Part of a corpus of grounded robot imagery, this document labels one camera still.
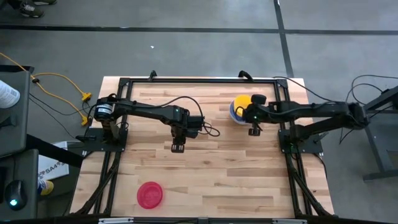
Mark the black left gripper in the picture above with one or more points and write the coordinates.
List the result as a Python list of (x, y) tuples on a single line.
[(178, 133)]

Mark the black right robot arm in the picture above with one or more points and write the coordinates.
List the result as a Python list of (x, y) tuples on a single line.
[(311, 110)]

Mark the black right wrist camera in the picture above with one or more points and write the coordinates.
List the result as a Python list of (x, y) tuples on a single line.
[(258, 99)]

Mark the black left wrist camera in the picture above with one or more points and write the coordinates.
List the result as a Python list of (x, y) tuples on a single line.
[(195, 124)]

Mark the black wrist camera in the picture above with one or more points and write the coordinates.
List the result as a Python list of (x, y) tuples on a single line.
[(195, 124), (258, 99)]

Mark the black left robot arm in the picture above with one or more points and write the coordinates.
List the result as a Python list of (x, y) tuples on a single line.
[(146, 110)]

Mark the red plastic bowl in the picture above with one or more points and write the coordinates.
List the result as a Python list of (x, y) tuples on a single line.
[(150, 195)]

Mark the white printed box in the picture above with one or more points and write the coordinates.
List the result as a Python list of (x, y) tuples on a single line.
[(53, 168)]

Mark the yellow plastic bowl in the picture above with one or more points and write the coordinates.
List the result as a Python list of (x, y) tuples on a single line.
[(243, 102)]

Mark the white labelled bottle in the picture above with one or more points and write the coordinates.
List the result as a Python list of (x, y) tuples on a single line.
[(7, 95)]

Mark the person's dark shoe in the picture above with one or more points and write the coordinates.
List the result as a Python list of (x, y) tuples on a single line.
[(45, 2), (31, 10)]

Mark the grey desk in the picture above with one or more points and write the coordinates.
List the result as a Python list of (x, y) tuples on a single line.
[(29, 186)]

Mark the black computer mouse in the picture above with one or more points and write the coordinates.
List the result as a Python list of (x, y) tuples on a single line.
[(15, 193)]

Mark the black metal stand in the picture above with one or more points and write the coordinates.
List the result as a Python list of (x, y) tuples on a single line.
[(376, 155)]

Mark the person's yellow blue shoe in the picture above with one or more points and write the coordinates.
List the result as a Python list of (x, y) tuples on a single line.
[(46, 187)]

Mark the black aluminium table frame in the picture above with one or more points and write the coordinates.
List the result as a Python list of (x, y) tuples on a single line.
[(202, 81)]

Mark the black bar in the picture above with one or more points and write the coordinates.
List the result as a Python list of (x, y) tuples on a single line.
[(53, 151)]

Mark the silver metal bracket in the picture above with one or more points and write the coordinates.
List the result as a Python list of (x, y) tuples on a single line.
[(289, 221), (115, 221)]

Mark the blue plastic bowl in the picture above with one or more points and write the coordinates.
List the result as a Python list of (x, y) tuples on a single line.
[(232, 113)]

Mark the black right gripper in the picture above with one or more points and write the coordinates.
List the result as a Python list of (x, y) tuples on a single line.
[(258, 114)]

